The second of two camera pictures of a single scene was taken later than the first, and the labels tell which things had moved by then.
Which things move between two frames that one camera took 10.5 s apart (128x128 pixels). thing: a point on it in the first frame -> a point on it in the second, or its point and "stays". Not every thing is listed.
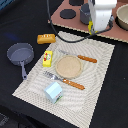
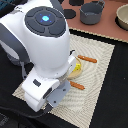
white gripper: x=100 y=13 -> x=38 y=88
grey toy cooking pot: x=85 y=13 stays
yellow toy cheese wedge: x=90 y=23 -> x=77 y=67
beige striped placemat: x=68 y=77 stays
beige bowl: x=121 y=18 stays
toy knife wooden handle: x=87 y=58 stays
